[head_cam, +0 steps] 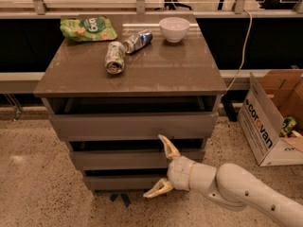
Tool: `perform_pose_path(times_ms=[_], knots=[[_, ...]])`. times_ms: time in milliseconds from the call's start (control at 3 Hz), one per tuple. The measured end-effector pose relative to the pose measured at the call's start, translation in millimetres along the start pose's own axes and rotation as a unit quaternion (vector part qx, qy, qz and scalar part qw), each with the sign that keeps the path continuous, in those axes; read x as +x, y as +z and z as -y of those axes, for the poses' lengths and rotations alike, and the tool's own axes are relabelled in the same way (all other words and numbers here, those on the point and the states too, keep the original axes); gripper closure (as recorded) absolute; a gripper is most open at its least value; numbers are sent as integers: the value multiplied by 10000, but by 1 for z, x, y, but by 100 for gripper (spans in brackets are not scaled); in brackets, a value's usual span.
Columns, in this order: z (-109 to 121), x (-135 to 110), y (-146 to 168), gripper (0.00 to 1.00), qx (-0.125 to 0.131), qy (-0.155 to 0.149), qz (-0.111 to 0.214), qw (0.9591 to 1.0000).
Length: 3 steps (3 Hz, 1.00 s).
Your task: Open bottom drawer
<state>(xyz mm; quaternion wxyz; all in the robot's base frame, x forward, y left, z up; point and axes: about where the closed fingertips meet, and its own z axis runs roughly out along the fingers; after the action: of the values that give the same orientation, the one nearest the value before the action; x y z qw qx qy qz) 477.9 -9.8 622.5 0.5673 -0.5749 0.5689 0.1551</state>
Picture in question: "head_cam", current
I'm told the grey drawer cabinet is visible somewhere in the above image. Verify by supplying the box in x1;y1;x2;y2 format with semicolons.
33;13;228;194

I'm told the green snack bag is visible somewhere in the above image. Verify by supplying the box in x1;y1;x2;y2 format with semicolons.
60;16;117;42

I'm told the green can in box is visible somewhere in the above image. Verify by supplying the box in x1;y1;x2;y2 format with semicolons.
279;116;297;137

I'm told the grey top drawer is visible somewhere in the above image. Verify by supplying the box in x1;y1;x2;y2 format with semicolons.
50;113;218;142

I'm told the green crushed soda can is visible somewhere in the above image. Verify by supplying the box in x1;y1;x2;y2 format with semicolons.
105;42;125;75

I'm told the silver blue crushed can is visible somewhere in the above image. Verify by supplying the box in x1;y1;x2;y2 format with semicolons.
122;29;153;54

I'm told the grey middle drawer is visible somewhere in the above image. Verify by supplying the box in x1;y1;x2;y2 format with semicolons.
68;148;206;171

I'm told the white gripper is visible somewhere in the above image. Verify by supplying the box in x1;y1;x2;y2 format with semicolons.
143;134;195;199

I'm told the metal window railing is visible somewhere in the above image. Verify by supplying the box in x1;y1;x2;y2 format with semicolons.
0;0;303;18

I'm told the white bowl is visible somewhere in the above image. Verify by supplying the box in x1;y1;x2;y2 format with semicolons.
159;17;190;43

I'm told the cardboard box with lettering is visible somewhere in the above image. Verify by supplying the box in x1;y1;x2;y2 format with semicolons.
238;69;303;166

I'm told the grey drawer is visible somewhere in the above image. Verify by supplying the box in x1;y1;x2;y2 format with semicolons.
83;174;165;191
50;113;218;142
68;148;206;171

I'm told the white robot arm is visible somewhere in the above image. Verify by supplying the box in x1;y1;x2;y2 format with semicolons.
144;135;303;227

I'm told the grey bottom drawer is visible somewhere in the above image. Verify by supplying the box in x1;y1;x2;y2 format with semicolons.
83;174;165;191

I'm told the white cable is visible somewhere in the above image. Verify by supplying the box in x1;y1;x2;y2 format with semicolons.
225;9;254;92

